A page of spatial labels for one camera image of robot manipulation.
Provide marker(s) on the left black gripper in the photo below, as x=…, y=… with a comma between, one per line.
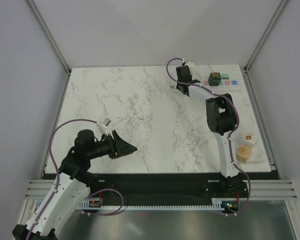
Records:
x=118, y=148

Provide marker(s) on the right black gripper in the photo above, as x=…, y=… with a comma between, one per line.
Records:
x=190, y=74

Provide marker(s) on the dark green cube plug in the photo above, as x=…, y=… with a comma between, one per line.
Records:
x=214, y=79

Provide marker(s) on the white power strip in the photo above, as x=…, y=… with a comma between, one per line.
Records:
x=225, y=86

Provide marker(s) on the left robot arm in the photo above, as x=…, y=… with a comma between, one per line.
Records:
x=72, y=185

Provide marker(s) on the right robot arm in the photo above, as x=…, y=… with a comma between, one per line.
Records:
x=221, y=115

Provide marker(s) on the light green cube plug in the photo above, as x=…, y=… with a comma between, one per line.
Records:
x=225, y=76

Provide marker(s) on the white cube with print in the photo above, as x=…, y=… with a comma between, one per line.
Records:
x=249, y=139

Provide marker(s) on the tan wooden cube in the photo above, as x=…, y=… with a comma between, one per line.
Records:
x=243, y=153

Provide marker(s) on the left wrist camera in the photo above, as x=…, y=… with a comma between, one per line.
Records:
x=103, y=126

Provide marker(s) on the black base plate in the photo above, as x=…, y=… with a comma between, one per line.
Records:
x=224, y=184

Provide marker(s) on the white slotted cable duct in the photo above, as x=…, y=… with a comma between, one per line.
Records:
x=116, y=203

